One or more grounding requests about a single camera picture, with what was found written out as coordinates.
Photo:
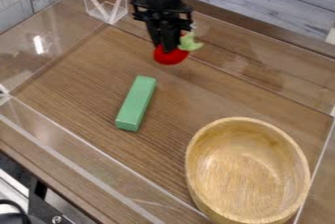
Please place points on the red plush strawberry toy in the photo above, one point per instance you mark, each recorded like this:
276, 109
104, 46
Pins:
174, 57

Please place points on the wooden bowl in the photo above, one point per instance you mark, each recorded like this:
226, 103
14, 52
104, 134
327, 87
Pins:
246, 172

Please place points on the clear acrylic tray enclosure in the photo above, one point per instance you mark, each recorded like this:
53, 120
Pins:
68, 67

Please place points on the black table leg bracket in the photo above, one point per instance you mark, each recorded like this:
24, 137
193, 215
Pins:
40, 209

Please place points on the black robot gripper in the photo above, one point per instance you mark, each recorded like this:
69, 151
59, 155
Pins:
155, 10

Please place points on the green rectangular block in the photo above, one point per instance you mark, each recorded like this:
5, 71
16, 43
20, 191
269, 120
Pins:
135, 103

